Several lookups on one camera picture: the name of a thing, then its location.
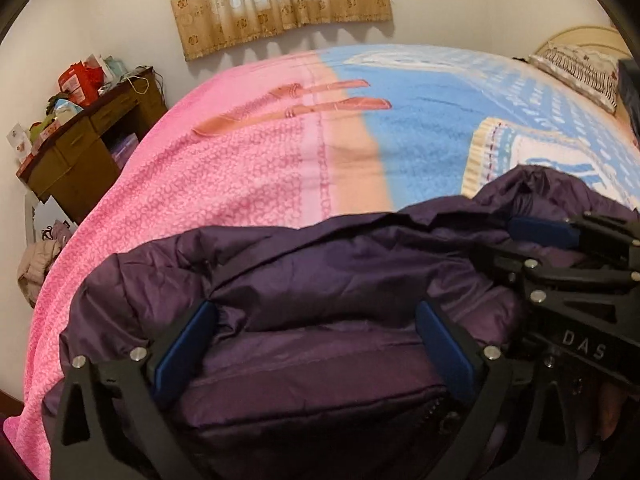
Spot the white card box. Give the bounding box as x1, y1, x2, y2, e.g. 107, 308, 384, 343
6, 122, 33, 163

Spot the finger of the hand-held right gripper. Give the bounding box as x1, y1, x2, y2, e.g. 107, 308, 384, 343
472, 244, 640, 317
509, 211, 640, 267

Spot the beige bundled clothing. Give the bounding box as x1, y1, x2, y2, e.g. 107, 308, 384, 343
17, 240, 63, 308

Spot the dark wooden desk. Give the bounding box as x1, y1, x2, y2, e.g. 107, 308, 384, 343
22, 67, 168, 226

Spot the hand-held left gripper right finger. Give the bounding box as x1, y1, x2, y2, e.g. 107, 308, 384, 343
415, 301, 596, 480

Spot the pink and blue printed blanket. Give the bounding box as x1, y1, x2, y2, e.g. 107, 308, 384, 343
2, 45, 640, 466

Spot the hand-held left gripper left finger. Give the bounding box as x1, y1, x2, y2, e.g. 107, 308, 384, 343
49, 301, 218, 480

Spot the cream wooden bed headboard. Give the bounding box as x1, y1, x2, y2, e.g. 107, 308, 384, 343
532, 25, 631, 56

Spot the white cable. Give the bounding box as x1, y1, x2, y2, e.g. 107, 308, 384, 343
120, 65, 166, 96

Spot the patterned white pillow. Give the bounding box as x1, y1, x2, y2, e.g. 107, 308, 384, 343
527, 42, 623, 113

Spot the purple quilted jacket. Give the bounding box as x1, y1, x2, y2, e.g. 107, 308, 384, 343
42, 162, 640, 480

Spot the green cloth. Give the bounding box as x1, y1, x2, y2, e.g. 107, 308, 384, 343
30, 115, 58, 146

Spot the wide yellow patterned curtain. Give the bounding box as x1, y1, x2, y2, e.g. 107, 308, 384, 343
162, 0, 393, 62

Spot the white paper bag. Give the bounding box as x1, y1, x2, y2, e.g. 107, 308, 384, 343
25, 195, 78, 243

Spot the red gift bag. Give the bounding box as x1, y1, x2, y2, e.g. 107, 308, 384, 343
58, 61, 103, 106

